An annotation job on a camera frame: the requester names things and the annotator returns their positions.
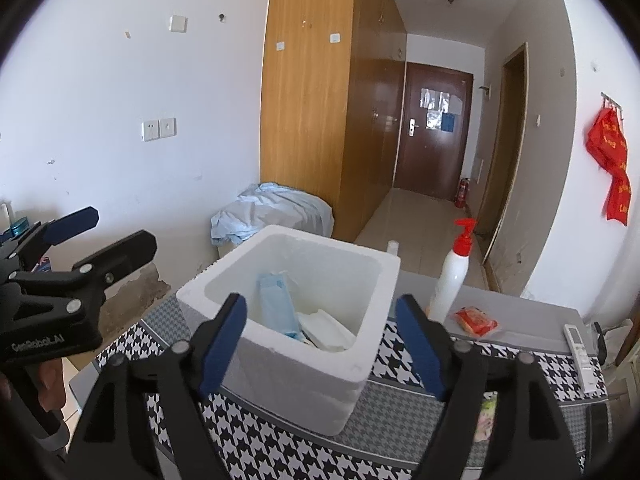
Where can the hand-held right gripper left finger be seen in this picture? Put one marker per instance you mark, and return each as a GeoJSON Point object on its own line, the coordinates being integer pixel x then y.
{"type": "Point", "coordinates": [225, 345]}

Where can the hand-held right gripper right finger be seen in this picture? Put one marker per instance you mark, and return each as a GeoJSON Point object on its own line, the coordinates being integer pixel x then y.
{"type": "Point", "coordinates": [422, 350]}

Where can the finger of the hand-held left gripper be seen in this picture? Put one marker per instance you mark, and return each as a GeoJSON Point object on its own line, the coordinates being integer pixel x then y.
{"type": "Point", "coordinates": [70, 225]}
{"type": "Point", "coordinates": [125, 252]}

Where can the blue face mask packet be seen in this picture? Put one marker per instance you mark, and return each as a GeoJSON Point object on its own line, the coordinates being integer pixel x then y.
{"type": "Point", "coordinates": [275, 305]}

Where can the white foam box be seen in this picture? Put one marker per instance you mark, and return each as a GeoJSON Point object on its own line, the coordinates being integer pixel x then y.
{"type": "Point", "coordinates": [300, 390]}

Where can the white cotton pads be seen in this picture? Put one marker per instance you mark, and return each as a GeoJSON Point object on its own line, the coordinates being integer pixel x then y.
{"type": "Point", "coordinates": [325, 330]}

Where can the person's left hand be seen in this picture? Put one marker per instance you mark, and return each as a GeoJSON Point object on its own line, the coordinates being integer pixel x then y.
{"type": "Point", "coordinates": [50, 377]}

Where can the red snack packet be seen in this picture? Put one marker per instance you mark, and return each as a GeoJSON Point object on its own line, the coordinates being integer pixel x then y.
{"type": "Point", "coordinates": [475, 321]}

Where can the houndstooth blanket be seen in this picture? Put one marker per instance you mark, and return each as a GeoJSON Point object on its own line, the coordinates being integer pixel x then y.
{"type": "Point", "coordinates": [380, 410]}

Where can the white pump bottle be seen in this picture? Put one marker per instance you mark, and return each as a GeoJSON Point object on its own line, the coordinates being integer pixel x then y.
{"type": "Point", "coordinates": [450, 280]}

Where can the pale green printed packet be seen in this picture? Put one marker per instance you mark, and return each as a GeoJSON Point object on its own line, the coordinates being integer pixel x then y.
{"type": "Point", "coordinates": [487, 417]}

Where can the small white cup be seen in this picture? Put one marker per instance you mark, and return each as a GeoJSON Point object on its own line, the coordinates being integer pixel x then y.
{"type": "Point", "coordinates": [393, 247]}

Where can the light blue cloth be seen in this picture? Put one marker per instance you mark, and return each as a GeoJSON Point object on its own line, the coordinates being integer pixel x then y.
{"type": "Point", "coordinates": [270, 215]}

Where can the white remote control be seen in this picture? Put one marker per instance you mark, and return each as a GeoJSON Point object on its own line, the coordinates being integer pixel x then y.
{"type": "Point", "coordinates": [580, 357]}

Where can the red fire extinguisher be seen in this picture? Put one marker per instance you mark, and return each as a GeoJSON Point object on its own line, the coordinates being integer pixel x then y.
{"type": "Point", "coordinates": [462, 195]}

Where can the dark brown door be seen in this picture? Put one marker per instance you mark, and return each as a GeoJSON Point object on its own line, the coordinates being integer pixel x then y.
{"type": "Point", "coordinates": [425, 170]}

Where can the blue paper on door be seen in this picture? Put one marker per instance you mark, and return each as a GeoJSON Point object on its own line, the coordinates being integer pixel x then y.
{"type": "Point", "coordinates": [447, 121]}

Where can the wooden wardrobe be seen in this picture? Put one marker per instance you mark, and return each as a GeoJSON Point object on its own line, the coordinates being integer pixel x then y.
{"type": "Point", "coordinates": [310, 110]}

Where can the white papers on door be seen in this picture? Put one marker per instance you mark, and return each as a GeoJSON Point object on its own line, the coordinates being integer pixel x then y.
{"type": "Point", "coordinates": [432, 100]}

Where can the red hanging bags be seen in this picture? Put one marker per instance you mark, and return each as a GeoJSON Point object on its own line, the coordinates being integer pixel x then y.
{"type": "Point", "coordinates": [610, 155]}

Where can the white wall socket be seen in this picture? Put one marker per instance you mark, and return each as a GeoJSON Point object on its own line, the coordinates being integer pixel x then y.
{"type": "Point", "coordinates": [150, 130]}
{"type": "Point", "coordinates": [167, 127]}

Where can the brown door frame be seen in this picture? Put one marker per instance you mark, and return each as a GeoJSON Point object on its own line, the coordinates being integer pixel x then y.
{"type": "Point", "coordinates": [500, 185]}

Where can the white wall switch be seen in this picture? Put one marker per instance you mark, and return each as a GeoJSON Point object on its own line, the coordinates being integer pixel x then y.
{"type": "Point", "coordinates": [178, 22]}

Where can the metal wall hook rack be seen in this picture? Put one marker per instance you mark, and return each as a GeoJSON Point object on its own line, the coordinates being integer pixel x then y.
{"type": "Point", "coordinates": [612, 101]}

